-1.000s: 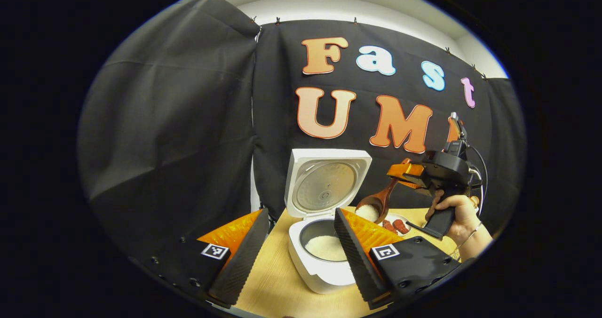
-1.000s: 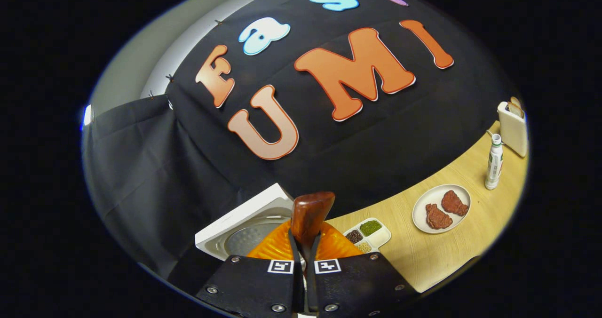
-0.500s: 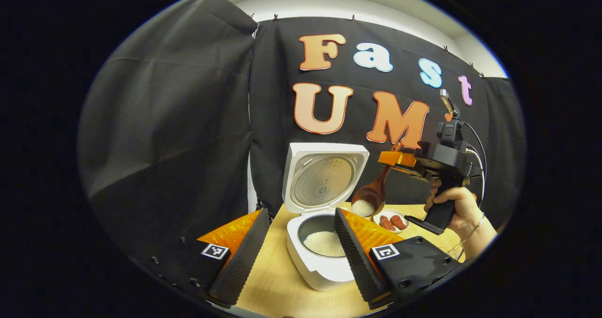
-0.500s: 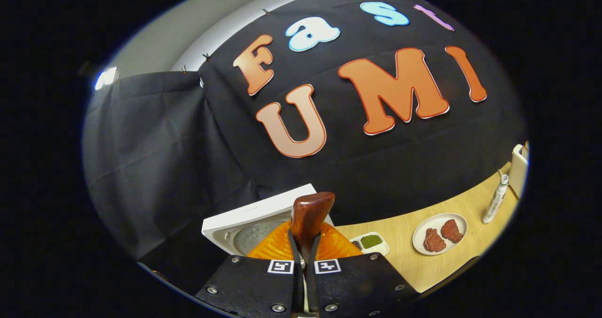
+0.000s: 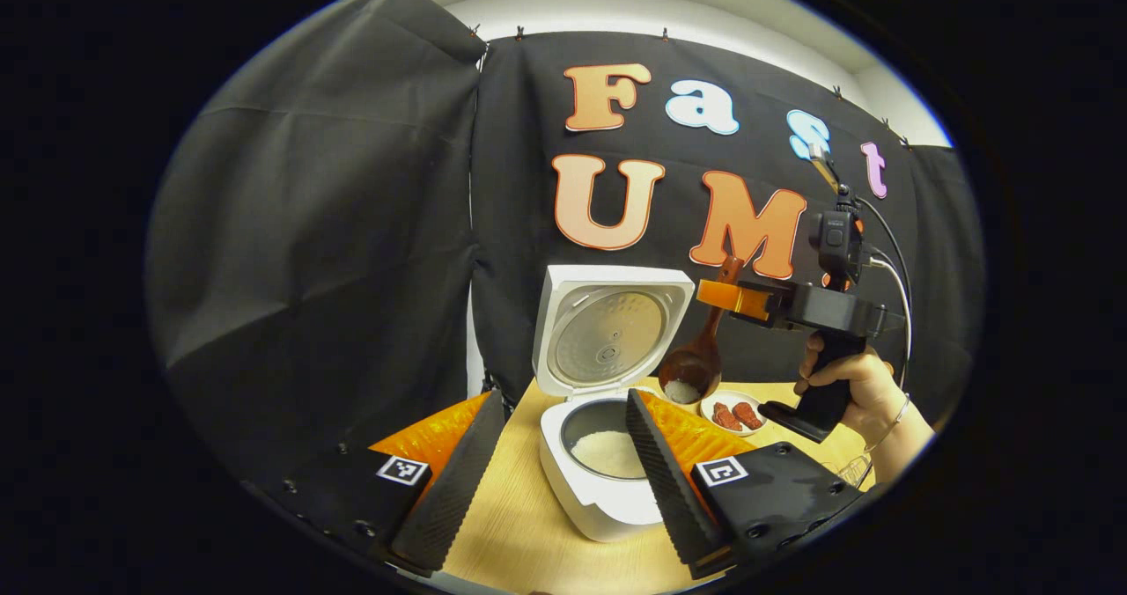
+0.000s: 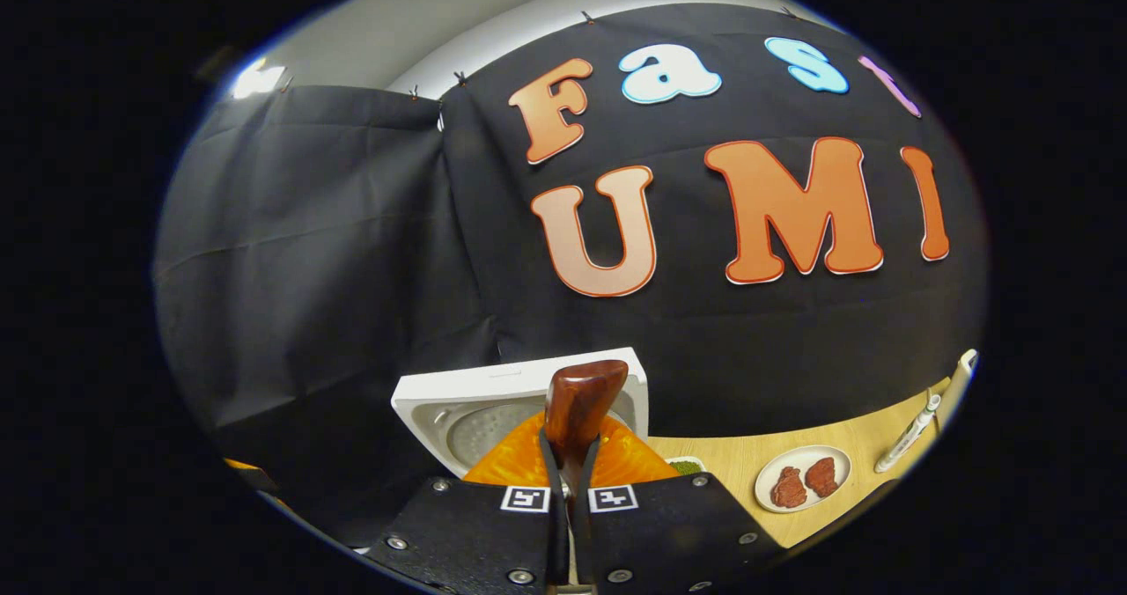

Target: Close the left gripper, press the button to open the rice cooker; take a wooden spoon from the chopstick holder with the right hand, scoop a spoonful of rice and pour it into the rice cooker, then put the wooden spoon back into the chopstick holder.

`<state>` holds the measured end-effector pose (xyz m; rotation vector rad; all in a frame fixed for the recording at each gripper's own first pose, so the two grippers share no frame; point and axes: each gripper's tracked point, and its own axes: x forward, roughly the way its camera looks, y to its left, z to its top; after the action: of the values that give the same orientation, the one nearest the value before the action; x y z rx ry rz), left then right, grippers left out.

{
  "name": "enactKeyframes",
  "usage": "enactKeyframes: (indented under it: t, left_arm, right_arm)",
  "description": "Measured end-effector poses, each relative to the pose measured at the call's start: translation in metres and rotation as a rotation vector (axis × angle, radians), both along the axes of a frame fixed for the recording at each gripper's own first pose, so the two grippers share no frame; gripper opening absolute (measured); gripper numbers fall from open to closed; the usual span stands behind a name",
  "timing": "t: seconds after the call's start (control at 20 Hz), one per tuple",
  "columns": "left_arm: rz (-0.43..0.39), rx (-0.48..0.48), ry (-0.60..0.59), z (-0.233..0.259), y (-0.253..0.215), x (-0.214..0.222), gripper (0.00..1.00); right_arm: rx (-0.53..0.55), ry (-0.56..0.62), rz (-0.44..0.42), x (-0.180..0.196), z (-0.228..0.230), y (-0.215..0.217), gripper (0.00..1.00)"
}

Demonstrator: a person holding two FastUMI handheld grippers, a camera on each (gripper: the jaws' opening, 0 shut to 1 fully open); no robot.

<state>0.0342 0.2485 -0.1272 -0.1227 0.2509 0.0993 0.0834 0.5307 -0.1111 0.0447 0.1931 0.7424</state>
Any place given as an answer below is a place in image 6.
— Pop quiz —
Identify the red meat piece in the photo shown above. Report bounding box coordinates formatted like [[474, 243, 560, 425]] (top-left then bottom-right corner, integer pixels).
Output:
[[770, 466, 808, 509], [804, 457, 839, 498]]

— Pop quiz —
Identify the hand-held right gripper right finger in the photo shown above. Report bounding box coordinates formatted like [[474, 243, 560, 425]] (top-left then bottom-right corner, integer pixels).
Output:
[[572, 415, 789, 591]]

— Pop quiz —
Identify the white round plate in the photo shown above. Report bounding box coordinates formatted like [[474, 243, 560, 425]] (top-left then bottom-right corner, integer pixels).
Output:
[[755, 444, 852, 514]]

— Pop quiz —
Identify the brown wooden spoon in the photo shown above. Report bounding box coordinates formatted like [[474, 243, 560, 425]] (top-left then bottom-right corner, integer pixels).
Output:
[[543, 359, 630, 525]]

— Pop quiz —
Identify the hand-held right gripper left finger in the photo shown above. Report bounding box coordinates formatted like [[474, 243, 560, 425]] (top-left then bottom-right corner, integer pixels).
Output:
[[365, 408, 569, 591]]

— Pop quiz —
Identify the white drink bottle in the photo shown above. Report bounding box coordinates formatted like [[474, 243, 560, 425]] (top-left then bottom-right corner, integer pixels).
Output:
[[874, 390, 941, 474]]

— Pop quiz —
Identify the white rice cooker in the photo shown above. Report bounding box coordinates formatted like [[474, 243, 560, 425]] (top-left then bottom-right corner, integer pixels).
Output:
[[391, 347, 650, 480]]

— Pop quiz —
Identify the black backdrop cloth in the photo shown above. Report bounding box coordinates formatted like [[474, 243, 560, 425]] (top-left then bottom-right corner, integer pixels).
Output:
[[151, 4, 989, 547]]

